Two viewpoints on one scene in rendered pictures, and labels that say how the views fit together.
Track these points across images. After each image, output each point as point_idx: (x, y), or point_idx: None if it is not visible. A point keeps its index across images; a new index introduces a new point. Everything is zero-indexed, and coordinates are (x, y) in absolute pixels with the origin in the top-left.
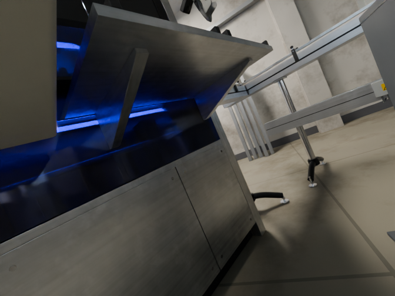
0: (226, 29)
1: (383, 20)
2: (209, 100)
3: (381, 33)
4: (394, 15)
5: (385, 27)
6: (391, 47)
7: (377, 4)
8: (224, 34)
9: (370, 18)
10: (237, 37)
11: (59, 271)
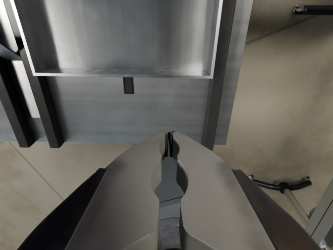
0: (50, 147)
1: (166, 191)
2: None
3: (173, 184)
4: (155, 193)
5: (167, 187)
6: (169, 175)
7: (166, 202)
8: (42, 141)
9: (179, 195)
10: (81, 142)
11: None
